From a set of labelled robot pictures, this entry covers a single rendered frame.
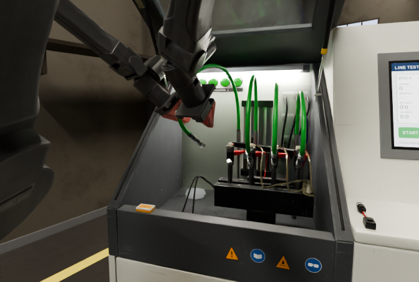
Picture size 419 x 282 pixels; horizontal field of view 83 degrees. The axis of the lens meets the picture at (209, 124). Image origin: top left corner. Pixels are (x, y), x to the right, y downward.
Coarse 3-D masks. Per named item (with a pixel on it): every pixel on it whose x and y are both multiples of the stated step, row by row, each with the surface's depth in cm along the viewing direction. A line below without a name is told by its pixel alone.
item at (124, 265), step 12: (120, 264) 76; (132, 264) 75; (144, 264) 74; (120, 276) 76; (132, 276) 75; (144, 276) 74; (156, 276) 73; (168, 276) 72; (180, 276) 70; (192, 276) 69; (204, 276) 68
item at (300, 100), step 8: (304, 104) 71; (296, 112) 88; (304, 112) 69; (296, 120) 89; (304, 120) 68; (296, 128) 89; (304, 128) 68; (296, 136) 89; (304, 136) 68; (296, 144) 90; (304, 144) 68; (304, 152) 70
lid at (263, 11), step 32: (160, 0) 89; (224, 0) 85; (256, 0) 84; (288, 0) 82; (320, 0) 79; (224, 32) 100; (256, 32) 96; (288, 32) 93; (320, 32) 91; (224, 64) 116; (256, 64) 113; (288, 64) 109
